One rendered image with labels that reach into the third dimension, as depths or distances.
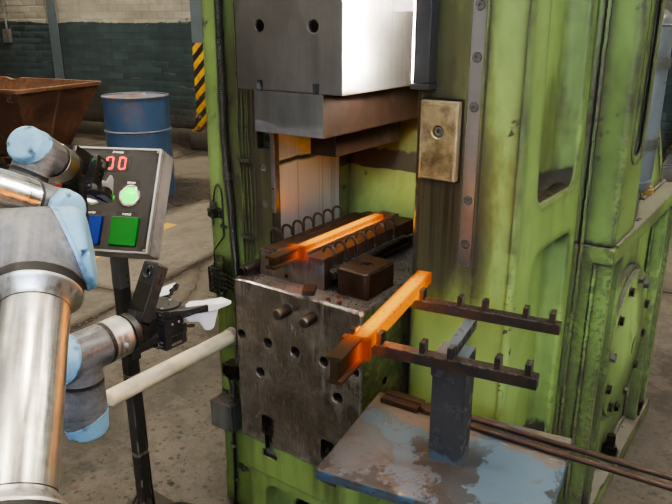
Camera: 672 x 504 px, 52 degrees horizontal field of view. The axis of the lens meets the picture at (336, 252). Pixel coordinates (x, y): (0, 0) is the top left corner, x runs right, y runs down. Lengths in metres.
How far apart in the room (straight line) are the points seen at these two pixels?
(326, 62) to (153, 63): 7.92
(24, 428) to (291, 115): 0.97
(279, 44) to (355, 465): 0.89
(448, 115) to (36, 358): 0.97
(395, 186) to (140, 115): 4.36
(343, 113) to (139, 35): 7.98
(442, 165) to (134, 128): 4.86
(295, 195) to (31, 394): 1.19
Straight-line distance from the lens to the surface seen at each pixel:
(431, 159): 1.53
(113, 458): 2.75
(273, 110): 1.60
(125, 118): 6.19
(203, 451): 2.70
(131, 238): 1.81
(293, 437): 1.79
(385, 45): 1.62
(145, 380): 1.88
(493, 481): 1.28
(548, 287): 1.93
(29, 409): 0.84
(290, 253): 1.59
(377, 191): 2.05
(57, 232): 0.95
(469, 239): 1.55
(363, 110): 1.65
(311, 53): 1.52
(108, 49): 9.83
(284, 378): 1.72
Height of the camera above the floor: 1.52
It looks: 19 degrees down
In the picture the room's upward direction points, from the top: straight up
